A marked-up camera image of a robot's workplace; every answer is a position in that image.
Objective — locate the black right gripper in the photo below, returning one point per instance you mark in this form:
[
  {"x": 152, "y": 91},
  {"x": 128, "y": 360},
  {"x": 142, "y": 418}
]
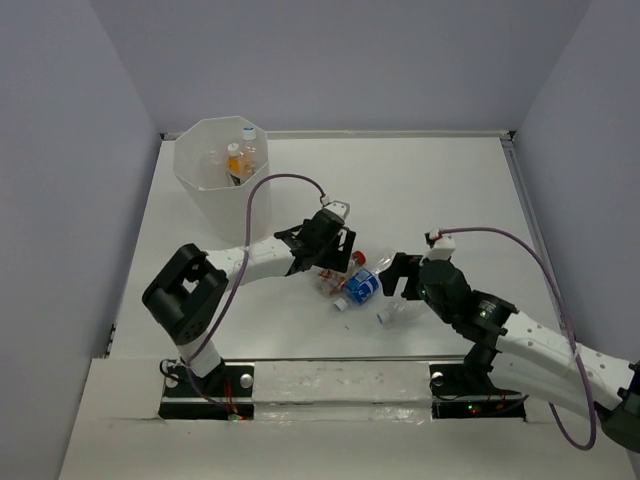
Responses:
[{"x": 403, "y": 264}]

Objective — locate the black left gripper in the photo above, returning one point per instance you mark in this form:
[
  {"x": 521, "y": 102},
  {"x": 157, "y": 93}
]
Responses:
[{"x": 337, "y": 259}]

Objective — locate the crushed clear plastic bottle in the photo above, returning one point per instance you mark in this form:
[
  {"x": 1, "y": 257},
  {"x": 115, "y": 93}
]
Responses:
[{"x": 383, "y": 262}]

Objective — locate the clear bottle red cap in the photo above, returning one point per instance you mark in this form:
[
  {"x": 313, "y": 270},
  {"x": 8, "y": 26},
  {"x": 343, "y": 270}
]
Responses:
[{"x": 330, "y": 282}]

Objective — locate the blue label bottle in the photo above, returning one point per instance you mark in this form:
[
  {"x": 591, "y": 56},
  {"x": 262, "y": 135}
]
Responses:
[{"x": 357, "y": 290}]

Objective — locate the orange navy label tea bottle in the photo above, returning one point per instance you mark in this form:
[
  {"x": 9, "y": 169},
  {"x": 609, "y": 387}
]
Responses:
[{"x": 238, "y": 165}]

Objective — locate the clear bottle white cap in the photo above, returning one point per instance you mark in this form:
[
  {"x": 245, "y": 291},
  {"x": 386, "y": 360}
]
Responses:
[{"x": 250, "y": 150}]

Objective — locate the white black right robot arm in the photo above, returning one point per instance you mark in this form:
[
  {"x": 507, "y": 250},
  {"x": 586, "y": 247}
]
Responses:
[{"x": 517, "y": 353}]

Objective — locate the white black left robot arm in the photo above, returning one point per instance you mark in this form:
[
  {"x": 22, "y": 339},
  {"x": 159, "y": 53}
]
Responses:
[{"x": 185, "y": 294}]

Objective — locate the white plastic bin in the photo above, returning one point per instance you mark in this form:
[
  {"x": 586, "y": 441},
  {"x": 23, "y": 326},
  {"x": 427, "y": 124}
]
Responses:
[{"x": 199, "y": 163}]

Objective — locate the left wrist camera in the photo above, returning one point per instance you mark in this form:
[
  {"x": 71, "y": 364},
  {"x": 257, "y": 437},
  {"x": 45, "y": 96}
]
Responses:
[{"x": 338, "y": 208}]

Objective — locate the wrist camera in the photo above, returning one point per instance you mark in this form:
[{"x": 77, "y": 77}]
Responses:
[
  {"x": 441, "y": 246},
  {"x": 338, "y": 208}
]

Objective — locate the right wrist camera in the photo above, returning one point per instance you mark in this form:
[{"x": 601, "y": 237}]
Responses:
[{"x": 441, "y": 246}]

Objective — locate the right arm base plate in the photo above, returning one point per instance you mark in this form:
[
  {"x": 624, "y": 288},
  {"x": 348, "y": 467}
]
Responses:
[{"x": 457, "y": 393}]

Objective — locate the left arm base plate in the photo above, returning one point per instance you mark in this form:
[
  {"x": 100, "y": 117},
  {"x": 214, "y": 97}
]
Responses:
[{"x": 227, "y": 399}]

